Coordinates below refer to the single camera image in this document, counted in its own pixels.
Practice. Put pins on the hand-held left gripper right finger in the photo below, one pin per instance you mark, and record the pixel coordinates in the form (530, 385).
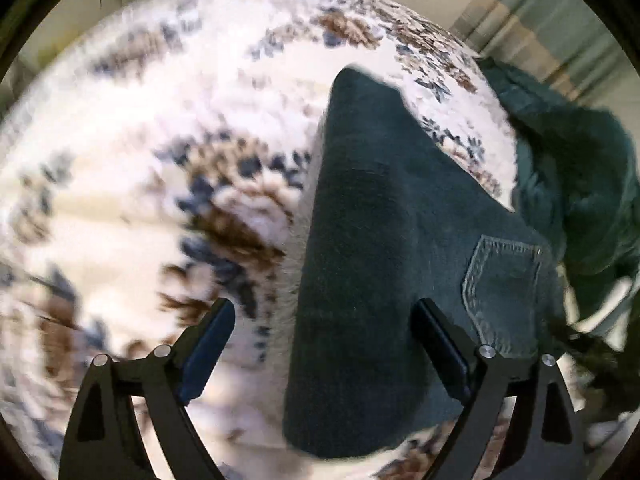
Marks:
(442, 350)

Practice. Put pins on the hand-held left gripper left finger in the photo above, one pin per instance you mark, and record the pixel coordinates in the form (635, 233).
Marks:
(205, 355)

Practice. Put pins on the dark blue jeans pants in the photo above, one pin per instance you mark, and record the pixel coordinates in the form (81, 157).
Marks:
(390, 240)

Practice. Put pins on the grey folded pants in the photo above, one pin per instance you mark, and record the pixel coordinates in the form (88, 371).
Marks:
(301, 240)

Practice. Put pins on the white folded cloth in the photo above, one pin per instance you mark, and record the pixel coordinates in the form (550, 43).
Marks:
(597, 307)

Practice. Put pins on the floral bed blanket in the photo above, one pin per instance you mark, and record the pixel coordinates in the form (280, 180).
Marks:
(150, 160)

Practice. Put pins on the dark green fleece robe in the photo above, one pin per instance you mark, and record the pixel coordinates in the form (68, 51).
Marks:
(575, 170)

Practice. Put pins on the grey-green striped curtain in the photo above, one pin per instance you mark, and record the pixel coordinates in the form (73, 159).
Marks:
(540, 15)

